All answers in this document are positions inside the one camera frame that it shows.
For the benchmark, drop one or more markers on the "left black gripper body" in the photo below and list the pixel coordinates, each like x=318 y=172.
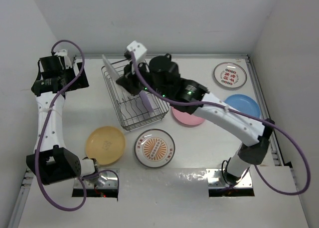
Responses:
x=69 y=74

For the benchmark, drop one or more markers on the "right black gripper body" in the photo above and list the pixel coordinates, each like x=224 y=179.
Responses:
x=135 y=84

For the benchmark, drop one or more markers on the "purple plastic plate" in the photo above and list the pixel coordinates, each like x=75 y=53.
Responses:
x=146 y=101

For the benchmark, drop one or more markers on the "pink plastic plate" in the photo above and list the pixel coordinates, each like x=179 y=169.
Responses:
x=186 y=119

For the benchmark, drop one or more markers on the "yellow plastic plate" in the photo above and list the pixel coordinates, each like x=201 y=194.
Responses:
x=106 y=145

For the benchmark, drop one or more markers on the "white plate orange sunburst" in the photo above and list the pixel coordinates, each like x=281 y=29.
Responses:
x=154 y=148

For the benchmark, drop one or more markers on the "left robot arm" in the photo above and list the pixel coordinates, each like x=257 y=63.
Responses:
x=55 y=163

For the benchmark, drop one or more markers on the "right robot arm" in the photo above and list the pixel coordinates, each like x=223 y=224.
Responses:
x=161 y=77

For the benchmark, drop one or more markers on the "white plate red characters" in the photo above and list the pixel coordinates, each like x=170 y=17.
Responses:
x=230 y=75

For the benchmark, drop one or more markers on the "blue plastic plate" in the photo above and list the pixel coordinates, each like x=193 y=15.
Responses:
x=244 y=104

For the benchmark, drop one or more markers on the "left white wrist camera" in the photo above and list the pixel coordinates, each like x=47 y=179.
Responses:
x=63 y=54

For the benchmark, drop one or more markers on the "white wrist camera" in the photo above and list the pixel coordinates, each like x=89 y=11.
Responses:
x=138 y=49
x=63 y=54

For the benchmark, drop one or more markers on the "grey wire dish rack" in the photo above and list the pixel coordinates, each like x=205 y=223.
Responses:
x=129 y=109

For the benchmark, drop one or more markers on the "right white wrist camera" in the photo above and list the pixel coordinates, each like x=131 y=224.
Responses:
x=138 y=49

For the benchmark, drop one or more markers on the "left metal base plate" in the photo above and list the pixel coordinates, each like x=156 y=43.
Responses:
x=105 y=179

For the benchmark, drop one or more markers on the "metal base plate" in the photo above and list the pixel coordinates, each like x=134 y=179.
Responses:
x=105 y=179
x=216 y=180

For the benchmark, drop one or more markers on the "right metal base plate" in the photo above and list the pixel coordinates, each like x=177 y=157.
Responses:
x=216 y=180

